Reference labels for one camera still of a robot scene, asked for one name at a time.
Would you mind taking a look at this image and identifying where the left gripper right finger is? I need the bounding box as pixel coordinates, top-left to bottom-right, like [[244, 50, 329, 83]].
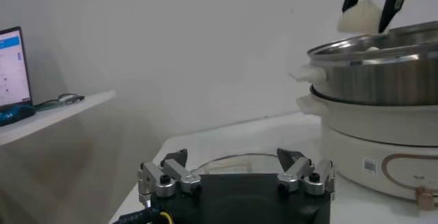
[[276, 148, 337, 197]]

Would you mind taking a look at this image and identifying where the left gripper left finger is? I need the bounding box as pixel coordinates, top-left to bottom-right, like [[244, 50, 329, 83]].
[[136, 148, 203, 199]]

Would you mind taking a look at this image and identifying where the glass lid with white handle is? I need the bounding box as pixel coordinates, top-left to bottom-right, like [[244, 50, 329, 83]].
[[190, 152, 287, 175]]

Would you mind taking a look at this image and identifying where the stainless steel steamer basket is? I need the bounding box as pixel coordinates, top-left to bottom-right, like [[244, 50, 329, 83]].
[[289, 21, 438, 107]]

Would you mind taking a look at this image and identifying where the white electric cooker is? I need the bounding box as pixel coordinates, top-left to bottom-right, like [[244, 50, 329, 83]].
[[296, 86, 438, 212]]

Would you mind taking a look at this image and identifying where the white side table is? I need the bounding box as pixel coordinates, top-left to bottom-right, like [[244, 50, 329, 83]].
[[0, 90, 117, 147]]

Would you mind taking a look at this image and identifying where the blue computer mouse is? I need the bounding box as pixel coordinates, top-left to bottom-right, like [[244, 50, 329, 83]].
[[0, 104, 37, 127]]

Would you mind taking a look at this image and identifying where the open laptop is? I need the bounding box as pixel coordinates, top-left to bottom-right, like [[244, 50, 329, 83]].
[[0, 25, 34, 112]]

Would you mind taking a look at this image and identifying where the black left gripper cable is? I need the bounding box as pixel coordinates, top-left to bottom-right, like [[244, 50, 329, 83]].
[[109, 208, 174, 224]]

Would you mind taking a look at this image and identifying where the green cable bundle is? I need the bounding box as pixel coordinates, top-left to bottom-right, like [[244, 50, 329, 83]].
[[34, 92, 86, 112]]

